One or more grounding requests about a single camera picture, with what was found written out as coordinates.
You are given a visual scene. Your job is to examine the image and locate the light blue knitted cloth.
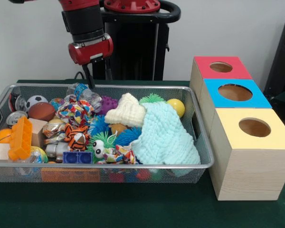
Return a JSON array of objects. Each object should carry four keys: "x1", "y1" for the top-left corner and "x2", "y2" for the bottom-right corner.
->
[{"x1": 130, "y1": 102, "x2": 201, "y2": 165}]

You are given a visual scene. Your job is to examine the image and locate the tiger plush toy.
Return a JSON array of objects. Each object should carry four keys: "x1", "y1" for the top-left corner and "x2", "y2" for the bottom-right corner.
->
[{"x1": 63, "y1": 123, "x2": 91, "y2": 152}]

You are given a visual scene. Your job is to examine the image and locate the long orange toy brick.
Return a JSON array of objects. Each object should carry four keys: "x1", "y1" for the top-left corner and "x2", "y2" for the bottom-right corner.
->
[{"x1": 8, "y1": 116, "x2": 34, "y2": 161}]

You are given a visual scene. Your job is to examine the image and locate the blue plastic toy brick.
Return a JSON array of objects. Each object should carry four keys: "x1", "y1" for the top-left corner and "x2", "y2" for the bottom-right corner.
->
[{"x1": 62, "y1": 151, "x2": 93, "y2": 164}]

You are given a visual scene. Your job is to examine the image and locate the wooden box with three holes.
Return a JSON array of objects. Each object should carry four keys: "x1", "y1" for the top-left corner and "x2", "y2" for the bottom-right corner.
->
[{"x1": 189, "y1": 56, "x2": 285, "y2": 201}]

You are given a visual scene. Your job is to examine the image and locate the cream knitted cloth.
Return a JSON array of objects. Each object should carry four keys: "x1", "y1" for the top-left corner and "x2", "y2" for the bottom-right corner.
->
[{"x1": 104, "y1": 93, "x2": 147, "y2": 128}]

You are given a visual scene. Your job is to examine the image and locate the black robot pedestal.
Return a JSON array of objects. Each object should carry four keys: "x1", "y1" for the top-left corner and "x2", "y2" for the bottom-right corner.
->
[{"x1": 95, "y1": 0, "x2": 181, "y2": 81}]

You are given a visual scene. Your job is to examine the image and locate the brown toy football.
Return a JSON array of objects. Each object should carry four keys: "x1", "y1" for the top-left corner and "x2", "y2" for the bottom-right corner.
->
[{"x1": 28, "y1": 102, "x2": 56, "y2": 122}]

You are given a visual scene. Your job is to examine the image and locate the silver wire mesh bin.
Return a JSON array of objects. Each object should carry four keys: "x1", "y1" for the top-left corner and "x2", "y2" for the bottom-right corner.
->
[{"x1": 0, "y1": 83, "x2": 215, "y2": 184}]

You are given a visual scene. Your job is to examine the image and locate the orange ball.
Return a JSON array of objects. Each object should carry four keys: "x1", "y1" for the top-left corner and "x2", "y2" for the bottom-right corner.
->
[{"x1": 0, "y1": 128, "x2": 13, "y2": 144}]

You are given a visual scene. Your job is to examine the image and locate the purple spiky ball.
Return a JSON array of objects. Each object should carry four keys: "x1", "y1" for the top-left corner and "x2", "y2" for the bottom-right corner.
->
[{"x1": 99, "y1": 95, "x2": 120, "y2": 116}]

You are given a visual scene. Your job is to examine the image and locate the small soccer ball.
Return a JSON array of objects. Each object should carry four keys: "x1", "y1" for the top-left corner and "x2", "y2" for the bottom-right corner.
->
[{"x1": 26, "y1": 95, "x2": 49, "y2": 112}]

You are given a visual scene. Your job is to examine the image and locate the yellow ball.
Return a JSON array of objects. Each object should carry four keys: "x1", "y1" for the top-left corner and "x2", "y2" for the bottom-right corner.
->
[{"x1": 166, "y1": 98, "x2": 186, "y2": 118}]

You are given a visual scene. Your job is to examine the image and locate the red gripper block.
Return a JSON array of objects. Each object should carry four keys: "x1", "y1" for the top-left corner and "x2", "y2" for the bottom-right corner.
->
[{"x1": 68, "y1": 34, "x2": 114, "y2": 90}]

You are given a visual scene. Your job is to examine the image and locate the crushed clear plastic bottle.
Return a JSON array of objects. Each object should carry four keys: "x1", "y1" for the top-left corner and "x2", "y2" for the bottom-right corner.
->
[{"x1": 66, "y1": 83, "x2": 103, "y2": 109}]

